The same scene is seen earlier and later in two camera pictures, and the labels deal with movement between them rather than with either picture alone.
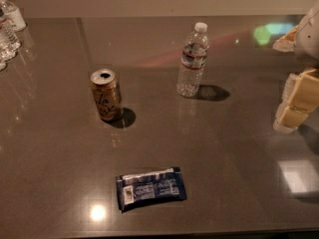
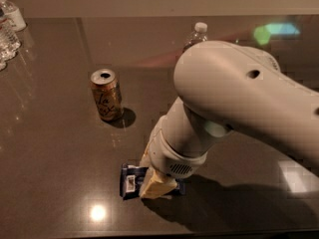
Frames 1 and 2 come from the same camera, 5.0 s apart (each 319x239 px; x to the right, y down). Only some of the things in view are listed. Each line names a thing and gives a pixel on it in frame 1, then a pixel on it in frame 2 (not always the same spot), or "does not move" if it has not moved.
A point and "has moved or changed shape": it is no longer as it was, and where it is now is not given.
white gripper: (309, 39) → (165, 158)
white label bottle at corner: (11, 12) does not move
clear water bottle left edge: (9, 43) does not move
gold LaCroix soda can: (107, 94) does not move
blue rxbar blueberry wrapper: (150, 187) has moved or changed shape
